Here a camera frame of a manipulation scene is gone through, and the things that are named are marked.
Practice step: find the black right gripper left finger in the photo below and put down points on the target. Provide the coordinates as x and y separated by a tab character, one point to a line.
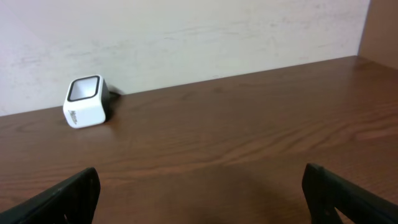
73	200

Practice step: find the white barcode scanner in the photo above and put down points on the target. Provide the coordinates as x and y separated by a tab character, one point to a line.
87	102

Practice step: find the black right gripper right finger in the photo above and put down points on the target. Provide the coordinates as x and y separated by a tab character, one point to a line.
328	194

